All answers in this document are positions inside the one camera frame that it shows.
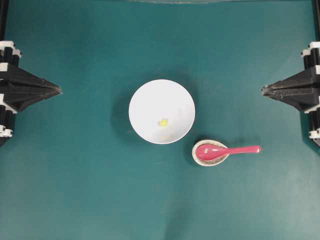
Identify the black aluminium frame rail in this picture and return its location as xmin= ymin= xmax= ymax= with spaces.
xmin=0 ymin=0 xmax=9 ymax=41

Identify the red plastic spoon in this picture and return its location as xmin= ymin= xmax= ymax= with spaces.
xmin=195 ymin=144 xmax=262 ymax=161

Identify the yellow hexagonal prism block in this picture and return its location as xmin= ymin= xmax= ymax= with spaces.
xmin=159 ymin=119 xmax=168 ymax=127

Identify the crackle-glaze spoon rest dish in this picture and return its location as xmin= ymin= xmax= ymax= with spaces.
xmin=192 ymin=139 xmax=229 ymax=167

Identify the white round bowl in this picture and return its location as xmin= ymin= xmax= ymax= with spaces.
xmin=128 ymin=79 xmax=196 ymax=145

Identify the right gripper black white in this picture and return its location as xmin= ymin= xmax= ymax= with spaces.
xmin=261 ymin=41 xmax=320 ymax=147

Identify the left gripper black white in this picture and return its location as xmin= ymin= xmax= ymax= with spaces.
xmin=0 ymin=40 xmax=61 ymax=147

